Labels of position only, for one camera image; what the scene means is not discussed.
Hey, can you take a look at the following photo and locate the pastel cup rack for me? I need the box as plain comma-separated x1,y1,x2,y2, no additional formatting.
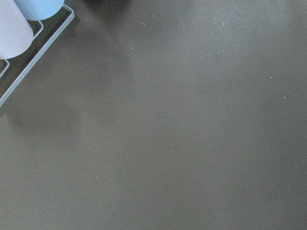
0,3,75,104

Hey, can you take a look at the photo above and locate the lilac cup in rack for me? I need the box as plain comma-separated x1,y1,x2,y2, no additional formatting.
0,0,34,59

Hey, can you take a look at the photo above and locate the light blue cup in rack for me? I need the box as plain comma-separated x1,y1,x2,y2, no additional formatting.
14,0,64,21

